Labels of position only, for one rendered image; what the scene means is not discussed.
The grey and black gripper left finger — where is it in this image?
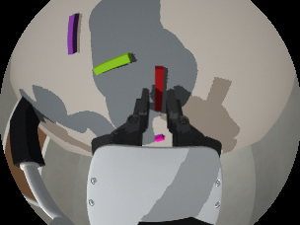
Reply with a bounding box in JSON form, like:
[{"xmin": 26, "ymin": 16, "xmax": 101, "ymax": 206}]
[{"xmin": 91, "ymin": 88, "xmax": 150, "ymax": 156}]

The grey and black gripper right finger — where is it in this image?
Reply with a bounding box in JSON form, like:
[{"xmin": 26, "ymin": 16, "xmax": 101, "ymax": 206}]
[{"xmin": 166, "ymin": 89, "xmax": 222, "ymax": 158}]

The lime green rod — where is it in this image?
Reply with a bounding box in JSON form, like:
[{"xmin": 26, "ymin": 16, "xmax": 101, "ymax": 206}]
[{"xmin": 93, "ymin": 52, "xmax": 132, "ymax": 75}]

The purple rod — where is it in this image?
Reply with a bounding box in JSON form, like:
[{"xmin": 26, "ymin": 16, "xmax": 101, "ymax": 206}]
[{"xmin": 67, "ymin": 14, "xmax": 80, "ymax": 55}]

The magenta rod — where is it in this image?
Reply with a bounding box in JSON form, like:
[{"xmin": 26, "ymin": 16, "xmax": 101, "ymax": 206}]
[{"xmin": 155, "ymin": 134, "xmax": 165, "ymax": 141}]

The red rod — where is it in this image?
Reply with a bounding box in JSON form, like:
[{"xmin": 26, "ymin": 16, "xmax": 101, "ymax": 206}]
[{"xmin": 155, "ymin": 66, "xmax": 164, "ymax": 112}]

